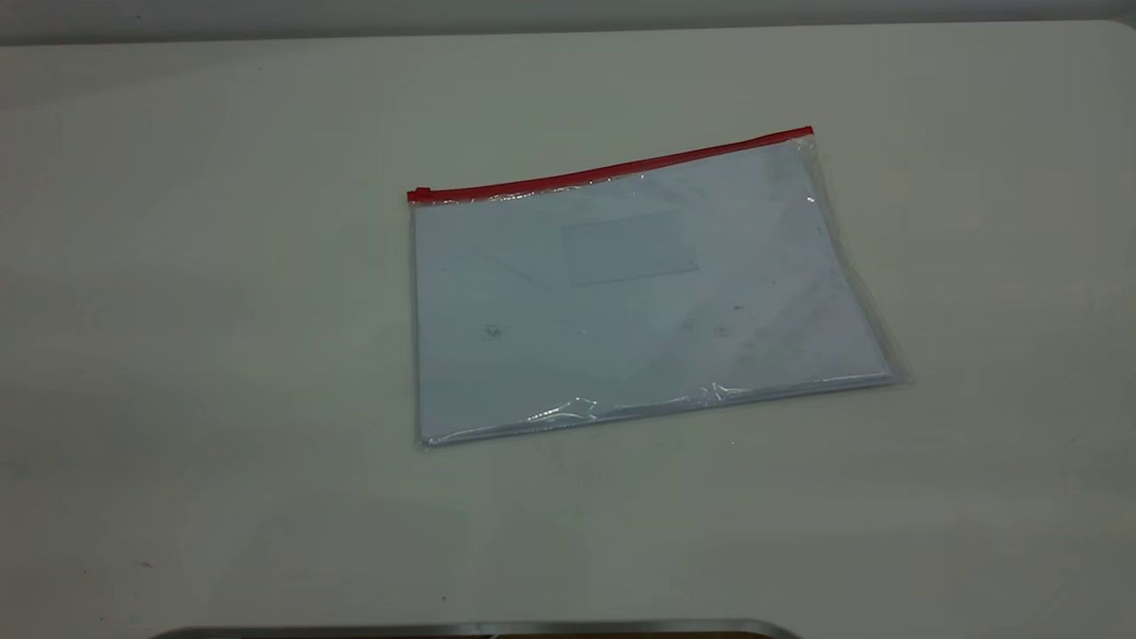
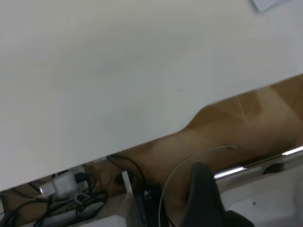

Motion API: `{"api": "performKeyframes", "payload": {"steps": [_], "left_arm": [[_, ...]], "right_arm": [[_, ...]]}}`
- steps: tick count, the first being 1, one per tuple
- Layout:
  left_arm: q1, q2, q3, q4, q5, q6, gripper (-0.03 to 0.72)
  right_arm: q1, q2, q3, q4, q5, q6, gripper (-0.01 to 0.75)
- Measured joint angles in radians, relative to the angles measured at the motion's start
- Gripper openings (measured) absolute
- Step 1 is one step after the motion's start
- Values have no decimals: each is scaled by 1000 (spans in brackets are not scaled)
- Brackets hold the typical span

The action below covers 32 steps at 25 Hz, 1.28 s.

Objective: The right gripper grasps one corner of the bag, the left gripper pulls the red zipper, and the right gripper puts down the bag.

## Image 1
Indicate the clear plastic bag red zipper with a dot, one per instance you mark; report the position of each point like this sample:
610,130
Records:
639,293

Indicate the silver metal rim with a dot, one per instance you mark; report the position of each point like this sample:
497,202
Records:
479,630

